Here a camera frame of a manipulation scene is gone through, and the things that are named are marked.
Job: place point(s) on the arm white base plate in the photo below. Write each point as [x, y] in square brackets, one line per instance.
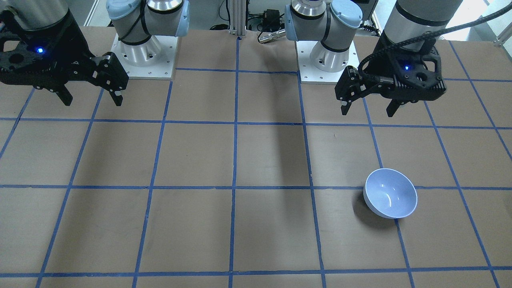
[146, 64]
[317, 65]

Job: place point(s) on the blue bowl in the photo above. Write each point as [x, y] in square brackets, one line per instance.
[390, 194]

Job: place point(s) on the silver metal cylinder connector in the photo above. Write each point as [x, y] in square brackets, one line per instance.
[271, 37]

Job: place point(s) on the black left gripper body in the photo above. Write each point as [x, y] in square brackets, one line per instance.
[379, 71]

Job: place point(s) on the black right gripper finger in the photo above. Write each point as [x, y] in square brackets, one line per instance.
[109, 74]
[59, 88]

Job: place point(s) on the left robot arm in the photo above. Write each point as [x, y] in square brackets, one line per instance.
[334, 25]

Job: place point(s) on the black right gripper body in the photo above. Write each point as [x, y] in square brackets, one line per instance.
[75, 48]

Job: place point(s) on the aluminium frame post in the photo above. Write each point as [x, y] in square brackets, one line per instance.
[237, 17]

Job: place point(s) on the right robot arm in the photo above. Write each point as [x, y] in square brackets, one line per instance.
[135, 21]

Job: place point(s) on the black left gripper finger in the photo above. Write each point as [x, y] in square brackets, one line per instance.
[393, 106]
[351, 86]

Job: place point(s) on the black power adapter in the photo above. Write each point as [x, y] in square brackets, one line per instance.
[271, 17]

